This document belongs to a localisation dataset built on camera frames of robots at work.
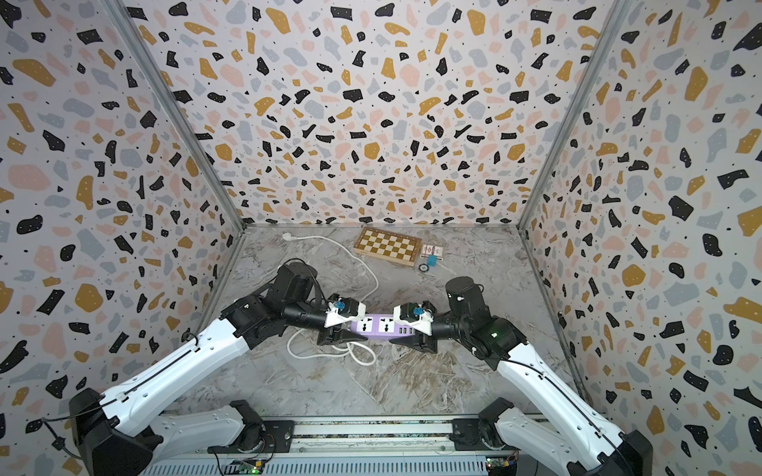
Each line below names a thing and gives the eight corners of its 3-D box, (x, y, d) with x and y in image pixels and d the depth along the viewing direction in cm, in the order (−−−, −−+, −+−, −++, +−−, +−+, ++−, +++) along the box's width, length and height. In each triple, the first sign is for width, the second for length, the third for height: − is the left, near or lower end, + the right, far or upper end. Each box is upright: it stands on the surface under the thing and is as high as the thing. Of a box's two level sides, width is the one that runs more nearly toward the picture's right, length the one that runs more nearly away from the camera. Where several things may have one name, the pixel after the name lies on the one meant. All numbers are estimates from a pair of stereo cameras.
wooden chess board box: (353, 252, 116) (352, 247, 113) (364, 231, 123) (364, 226, 121) (415, 267, 112) (415, 261, 109) (422, 244, 119) (423, 238, 117)
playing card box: (420, 259, 114) (420, 255, 113) (419, 247, 118) (419, 244, 117) (444, 259, 114) (445, 255, 113) (443, 248, 118) (443, 244, 117)
